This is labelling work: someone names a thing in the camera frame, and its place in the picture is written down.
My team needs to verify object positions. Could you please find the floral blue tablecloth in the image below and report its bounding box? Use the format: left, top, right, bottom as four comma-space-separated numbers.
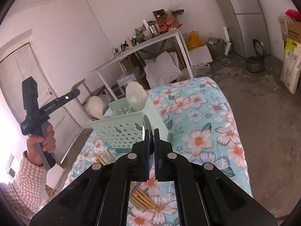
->
62, 76, 254, 226

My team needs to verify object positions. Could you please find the metal cup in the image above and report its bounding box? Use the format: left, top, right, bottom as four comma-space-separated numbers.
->
148, 24, 159, 36

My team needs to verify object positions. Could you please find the mint green utensil basket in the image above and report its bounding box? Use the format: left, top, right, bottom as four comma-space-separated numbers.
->
89, 97, 168, 153

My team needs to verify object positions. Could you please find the white sack under desk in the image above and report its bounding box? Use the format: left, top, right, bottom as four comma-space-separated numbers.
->
144, 52, 181, 89

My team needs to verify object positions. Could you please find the rice bag yellow green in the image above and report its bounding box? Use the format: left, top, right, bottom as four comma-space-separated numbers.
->
280, 38, 300, 94

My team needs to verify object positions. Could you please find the yellow plastic bag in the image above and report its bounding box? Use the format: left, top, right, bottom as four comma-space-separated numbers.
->
186, 31, 204, 52

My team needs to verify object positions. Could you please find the person's left hand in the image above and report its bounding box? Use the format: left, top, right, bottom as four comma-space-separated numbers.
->
25, 123, 57, 167

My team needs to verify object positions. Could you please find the wooden chair black seat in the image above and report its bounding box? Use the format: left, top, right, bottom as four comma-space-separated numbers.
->
71, 79, 113, 120

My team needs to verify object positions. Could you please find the black rice cooker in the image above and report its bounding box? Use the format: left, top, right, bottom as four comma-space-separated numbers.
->
246, 39, 266, 73

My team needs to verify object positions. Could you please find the pink checkered sleeve forearm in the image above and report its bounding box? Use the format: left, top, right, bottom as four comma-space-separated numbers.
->
1, 151, 47, 225

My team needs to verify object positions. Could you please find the cola bottle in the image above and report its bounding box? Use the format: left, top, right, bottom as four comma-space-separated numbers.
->
157, 14, 165, 33

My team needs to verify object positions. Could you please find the white cardboard box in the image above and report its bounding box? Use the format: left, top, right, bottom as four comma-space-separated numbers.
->
189, 45, 213, 66

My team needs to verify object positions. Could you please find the white wooden door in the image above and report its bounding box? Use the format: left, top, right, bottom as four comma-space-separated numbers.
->
1, 43, 82, 163

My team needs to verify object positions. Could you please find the silver refrigerator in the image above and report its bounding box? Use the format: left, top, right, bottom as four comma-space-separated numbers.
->
230, 0, 270, 57

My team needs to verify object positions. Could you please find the wooden chopstick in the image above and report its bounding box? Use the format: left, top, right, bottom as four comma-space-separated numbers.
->
95, 148, 116, 165
129, 182, 156, 209

